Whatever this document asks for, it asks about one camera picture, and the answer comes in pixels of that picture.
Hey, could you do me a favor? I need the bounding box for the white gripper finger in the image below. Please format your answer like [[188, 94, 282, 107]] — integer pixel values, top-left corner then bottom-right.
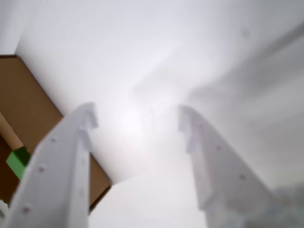
[[4, 102, 99, 228], [178, 105, 277, 228]]

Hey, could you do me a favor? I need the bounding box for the green wooden cube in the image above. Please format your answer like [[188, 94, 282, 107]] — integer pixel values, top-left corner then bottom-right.
[[6, 146, 32, 181]]

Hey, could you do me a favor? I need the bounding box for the brown cardboard box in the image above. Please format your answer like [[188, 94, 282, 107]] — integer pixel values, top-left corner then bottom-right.
[[0, 54, 113, 212]]

